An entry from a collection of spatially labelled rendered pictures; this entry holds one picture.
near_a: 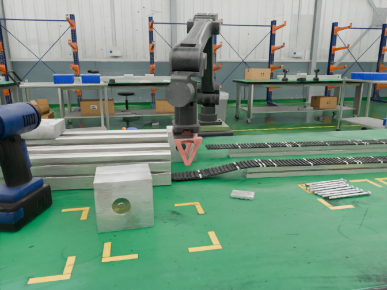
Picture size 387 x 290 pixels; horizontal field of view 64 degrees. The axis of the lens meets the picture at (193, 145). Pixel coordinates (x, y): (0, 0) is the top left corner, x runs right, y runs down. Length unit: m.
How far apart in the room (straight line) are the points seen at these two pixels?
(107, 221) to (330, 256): 0.37
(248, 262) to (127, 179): 0.24
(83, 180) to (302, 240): 0.50
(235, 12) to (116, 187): 8.52
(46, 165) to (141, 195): 0.31
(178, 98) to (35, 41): 8.09
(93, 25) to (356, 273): 8.28
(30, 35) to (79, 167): 8.03
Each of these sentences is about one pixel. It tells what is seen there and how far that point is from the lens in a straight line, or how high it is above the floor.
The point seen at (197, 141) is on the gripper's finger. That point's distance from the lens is 0.73.
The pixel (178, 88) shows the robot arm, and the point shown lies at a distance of 0.67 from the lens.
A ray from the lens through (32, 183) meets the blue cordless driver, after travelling 0.68.
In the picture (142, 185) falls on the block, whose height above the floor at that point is 0.86.
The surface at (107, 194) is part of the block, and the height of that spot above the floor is 0.85.
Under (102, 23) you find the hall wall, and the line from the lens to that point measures 8.52.
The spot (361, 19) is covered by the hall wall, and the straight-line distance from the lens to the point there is 10.82.
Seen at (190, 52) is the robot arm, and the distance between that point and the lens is 0.74.
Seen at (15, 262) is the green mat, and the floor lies 0.78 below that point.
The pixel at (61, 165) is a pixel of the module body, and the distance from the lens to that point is 0.79.
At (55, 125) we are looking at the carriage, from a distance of 0.97.
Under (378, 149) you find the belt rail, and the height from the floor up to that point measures 0.79.
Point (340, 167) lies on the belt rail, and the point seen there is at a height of 0.80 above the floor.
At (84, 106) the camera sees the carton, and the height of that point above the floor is 0.37.
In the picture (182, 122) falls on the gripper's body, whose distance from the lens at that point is 0.75.
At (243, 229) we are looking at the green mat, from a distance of 0.59.
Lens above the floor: 1.07
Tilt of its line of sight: 15 degrees down
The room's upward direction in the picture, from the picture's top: straight up
